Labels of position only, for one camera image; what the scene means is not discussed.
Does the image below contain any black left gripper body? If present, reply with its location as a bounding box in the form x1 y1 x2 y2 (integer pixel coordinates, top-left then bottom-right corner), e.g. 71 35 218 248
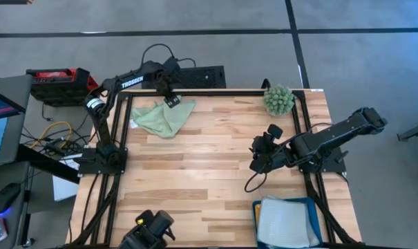
152 68 177 100

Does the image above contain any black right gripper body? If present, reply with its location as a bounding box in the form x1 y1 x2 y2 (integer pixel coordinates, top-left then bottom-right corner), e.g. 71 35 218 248
251 135 294 167

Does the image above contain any green microfiber towel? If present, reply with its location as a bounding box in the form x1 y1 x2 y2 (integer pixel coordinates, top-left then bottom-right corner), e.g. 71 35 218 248
131 95 198 138

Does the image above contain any blue plastic bin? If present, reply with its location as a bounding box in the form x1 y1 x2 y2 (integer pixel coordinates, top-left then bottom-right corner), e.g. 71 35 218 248
251 196 323 249

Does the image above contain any black perforated panel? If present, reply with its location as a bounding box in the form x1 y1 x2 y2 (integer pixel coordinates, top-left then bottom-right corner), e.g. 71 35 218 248
142 65 227 90

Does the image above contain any green succulent in white pot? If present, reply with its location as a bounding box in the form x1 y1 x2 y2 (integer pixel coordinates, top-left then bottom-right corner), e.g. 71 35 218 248
263 84 296 117

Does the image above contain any red and black toolbox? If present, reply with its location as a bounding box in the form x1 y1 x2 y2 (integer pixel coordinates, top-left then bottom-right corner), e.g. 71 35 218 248
25 67 102 107

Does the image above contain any black device with yellow light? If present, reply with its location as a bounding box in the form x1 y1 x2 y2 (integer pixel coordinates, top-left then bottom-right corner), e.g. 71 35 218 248
117 209 177 249

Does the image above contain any white paper sheet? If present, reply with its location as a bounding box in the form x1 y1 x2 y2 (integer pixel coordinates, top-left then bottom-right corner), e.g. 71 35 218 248
52 154 82 202

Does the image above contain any dark chair base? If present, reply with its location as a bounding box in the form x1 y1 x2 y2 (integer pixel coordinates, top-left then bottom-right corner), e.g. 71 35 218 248
397 120 418 142

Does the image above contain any dark grey side desk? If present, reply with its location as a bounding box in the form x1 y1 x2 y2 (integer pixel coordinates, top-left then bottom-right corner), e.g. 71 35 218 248
0 143 81 249

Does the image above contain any black computer mouse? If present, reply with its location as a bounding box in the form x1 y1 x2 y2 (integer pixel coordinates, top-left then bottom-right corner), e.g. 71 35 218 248
0 182 22 215

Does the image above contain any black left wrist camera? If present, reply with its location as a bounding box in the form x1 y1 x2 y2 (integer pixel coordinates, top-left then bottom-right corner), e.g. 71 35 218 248
162 56 182 72

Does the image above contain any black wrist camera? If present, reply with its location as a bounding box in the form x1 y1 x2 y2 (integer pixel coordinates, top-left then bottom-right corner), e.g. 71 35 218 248
266 123 285 140
162 56 182 72

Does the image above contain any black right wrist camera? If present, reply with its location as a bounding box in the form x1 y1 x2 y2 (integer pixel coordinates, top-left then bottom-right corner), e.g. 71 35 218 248
266 123 285 140

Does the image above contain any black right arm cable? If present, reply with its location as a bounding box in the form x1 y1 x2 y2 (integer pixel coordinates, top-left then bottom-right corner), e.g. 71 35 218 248
243 121 332 194

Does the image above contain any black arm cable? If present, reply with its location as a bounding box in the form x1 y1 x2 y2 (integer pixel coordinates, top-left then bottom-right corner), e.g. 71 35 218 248
140 43 198 70
243 121 332 194

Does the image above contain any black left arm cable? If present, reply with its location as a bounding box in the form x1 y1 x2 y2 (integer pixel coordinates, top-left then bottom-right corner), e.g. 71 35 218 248
140 43 198 70

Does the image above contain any black aluminium table frame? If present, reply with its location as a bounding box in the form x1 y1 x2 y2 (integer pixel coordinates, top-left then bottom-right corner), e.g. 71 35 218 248
89 89 337 249

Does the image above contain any black sleeved cable bundle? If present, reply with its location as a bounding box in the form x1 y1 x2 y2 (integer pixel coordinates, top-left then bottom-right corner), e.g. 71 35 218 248
303 172 361 247
68 172 122 248

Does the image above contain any yellow cable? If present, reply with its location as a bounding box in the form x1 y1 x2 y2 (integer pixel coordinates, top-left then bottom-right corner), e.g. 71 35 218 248
28 120 73 150

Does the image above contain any black floor cable tangle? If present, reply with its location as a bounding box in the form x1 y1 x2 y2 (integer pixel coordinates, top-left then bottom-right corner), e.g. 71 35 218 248
20 103 92 158

